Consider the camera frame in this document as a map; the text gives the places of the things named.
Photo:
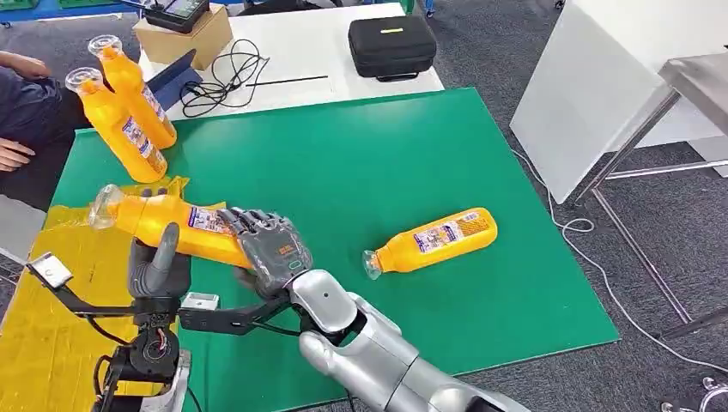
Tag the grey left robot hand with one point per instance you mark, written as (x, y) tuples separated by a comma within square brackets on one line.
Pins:
[(156, 273)]

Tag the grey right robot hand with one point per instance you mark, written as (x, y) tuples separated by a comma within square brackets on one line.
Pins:
[(276, 250)]

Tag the orange drink bottle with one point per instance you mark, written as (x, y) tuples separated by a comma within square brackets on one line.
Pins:
[(114, 125), (165, 222), (133, 85), (438, 239)]

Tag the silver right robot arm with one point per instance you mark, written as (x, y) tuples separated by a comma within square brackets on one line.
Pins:
[(375, 352)]

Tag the green mat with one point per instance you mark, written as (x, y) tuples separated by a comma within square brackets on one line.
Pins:
[(352, 159)]

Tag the pale grey platform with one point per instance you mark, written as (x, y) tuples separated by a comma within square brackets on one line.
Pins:
[(17, 227)]

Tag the thin black rod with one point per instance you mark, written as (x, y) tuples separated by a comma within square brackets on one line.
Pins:
[(287, 81)]

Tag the person's right hand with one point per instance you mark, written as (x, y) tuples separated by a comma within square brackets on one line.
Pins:
[(14, 154)]

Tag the white table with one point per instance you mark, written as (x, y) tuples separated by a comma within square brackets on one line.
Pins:
[(301, 48)]

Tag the person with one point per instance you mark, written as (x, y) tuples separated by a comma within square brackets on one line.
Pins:
[(28, 111)]

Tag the cardboard box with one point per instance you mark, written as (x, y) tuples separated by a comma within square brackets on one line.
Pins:
[(188, 40)]

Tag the black carrying case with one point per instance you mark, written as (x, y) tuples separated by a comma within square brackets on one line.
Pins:
[(392, 48)]

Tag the black controller with screen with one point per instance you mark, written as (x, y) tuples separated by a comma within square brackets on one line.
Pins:
[(176, 12)]

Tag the blue rack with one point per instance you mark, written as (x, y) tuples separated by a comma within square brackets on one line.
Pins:
[(74, 14)]

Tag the green crate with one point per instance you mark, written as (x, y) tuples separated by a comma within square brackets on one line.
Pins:
[(17, 4), (85, 3)]

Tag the white board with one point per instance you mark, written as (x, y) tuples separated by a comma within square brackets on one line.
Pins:
[(580, 94)]

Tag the steel table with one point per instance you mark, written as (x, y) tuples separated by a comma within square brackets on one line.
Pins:
[(699, 79)]

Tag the shiny metal fitting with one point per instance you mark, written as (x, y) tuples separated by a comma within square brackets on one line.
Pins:
[(711, 395)]

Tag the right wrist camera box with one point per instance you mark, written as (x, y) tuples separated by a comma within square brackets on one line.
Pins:
[(200, 302)]

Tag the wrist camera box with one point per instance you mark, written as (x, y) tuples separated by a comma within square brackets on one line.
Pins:
[(200, 302), (50, 272)]

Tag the black left camera bracket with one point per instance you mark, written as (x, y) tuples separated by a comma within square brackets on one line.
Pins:
[(85, 304)]

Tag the black camera bracket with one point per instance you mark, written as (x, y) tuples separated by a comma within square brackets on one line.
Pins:
[(85, 304), (227, 321)]

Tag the black right camera bracket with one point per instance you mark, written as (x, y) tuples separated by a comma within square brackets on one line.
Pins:
[(227, 321)]

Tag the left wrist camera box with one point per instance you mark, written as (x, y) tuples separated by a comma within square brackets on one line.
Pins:
[(50, 272)]

